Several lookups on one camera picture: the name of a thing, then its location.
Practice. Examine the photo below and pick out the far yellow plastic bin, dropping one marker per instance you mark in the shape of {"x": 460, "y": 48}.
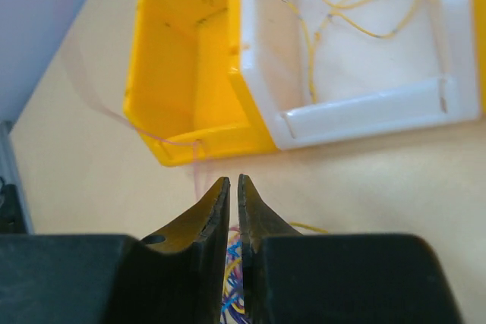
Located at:
{"x": 478, "y": 8}

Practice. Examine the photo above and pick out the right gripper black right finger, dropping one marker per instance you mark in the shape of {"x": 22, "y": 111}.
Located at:
{"x": 289, "y": 277}

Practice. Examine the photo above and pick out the near yellow plastic bin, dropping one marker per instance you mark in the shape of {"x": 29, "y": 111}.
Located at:
{"x": 185, "y": 91}

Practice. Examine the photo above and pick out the white plastic bin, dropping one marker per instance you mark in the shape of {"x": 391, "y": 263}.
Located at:
{"x": 322, "y": 71}

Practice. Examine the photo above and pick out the yellow plastic bin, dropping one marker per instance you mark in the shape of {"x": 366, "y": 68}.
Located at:
{"x": 185, "y": 91}
{"x": 478, "y": 8}

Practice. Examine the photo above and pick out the aluminium left side rail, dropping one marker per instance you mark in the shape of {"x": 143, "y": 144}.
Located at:
{"x": 15, "y": 216}

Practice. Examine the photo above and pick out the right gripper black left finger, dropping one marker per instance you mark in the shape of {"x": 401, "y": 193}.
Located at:
{"x": 173, "y": 275}

